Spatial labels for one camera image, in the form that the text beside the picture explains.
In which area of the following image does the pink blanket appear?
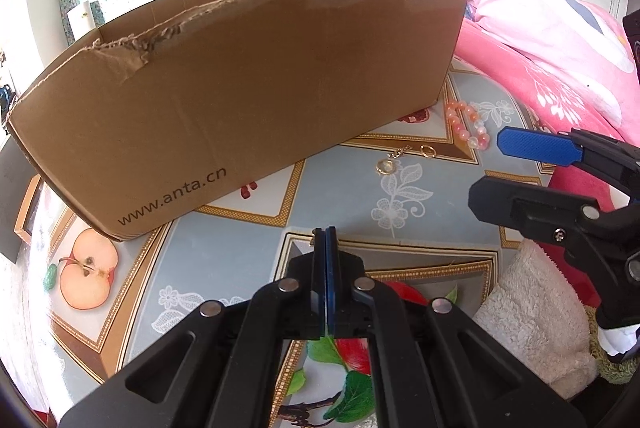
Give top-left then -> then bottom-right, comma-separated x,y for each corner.
427,0 -> 640,269

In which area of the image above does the narrow white board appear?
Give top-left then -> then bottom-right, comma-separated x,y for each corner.
67,0 -> 106,44

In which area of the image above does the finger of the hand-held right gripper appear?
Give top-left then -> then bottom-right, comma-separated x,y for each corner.
468,175 -> 640,309
497,127 -> 640,204

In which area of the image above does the white fluffy cloth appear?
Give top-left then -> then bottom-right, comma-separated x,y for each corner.
472,241 -> 598,401

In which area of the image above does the pink bead bracelet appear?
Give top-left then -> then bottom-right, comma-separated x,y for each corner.
444,101 -> 492,150

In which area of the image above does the fruit printed bed sheet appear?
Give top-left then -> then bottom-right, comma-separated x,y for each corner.
30,68 -> 556,428

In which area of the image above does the dark grey cabinet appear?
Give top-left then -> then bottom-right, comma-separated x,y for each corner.
0,141 -> 41,264

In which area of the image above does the gold round pendant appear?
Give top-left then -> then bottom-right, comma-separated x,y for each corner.
376,145 -> 415,176

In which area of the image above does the small wooden stool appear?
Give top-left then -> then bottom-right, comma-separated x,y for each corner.
14,175 -> 43,241

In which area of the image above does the person's right hand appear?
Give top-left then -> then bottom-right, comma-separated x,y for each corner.
601,327 -> 639,363

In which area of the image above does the green fluffy mat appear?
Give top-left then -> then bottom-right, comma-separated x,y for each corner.
597,348 -> 633,384

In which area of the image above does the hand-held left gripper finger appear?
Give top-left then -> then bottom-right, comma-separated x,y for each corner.
325,227 -> 586,428
57,228 -> 328,428

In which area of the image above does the pile of clutter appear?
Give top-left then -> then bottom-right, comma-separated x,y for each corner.
0,51 -> 21,109

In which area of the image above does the brown cardboard box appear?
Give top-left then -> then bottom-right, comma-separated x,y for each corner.
7,0 -> 468,243

